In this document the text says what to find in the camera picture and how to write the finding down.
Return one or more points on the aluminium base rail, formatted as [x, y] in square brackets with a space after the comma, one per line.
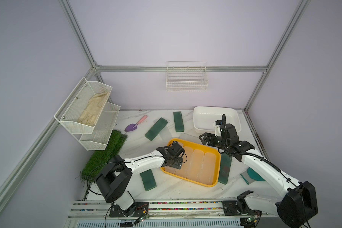
[194, 213]

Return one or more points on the clear pencil case pink pen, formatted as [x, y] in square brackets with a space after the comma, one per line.
[169, 169]

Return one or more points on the white plastic storage box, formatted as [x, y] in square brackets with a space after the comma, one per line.
[204, 118]

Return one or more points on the green pencil case back upright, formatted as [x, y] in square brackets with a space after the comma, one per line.
[178, 122]

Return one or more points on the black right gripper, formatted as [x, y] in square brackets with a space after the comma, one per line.
[212, 136]

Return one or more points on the white mesh two-tier shelf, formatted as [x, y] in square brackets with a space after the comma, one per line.
[91, 138]

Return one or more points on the yellow plastic tray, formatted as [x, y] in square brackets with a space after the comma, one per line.
[205, 149]

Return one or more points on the beige cloth in shelf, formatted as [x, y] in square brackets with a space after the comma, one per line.
[93, 109]

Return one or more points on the green pencil case front right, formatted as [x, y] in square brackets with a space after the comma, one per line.
[224, 171]

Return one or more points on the green artificial grass mat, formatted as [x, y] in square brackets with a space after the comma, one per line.
[97, 161]

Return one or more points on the green pencil case back angled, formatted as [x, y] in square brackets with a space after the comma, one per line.
[156, 129]

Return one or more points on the purple pink garden trowel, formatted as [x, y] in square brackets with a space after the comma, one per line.
[133, 126]

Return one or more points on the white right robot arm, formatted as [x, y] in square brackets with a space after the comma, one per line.
[297, 202]

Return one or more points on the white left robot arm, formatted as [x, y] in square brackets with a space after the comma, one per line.
[116, 174]

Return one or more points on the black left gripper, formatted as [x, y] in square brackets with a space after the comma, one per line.
[178, 162]

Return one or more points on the green pencil case front left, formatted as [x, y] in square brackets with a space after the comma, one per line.
[148, 180]

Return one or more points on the white wire wall basket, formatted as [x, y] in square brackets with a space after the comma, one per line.
[186, 76]

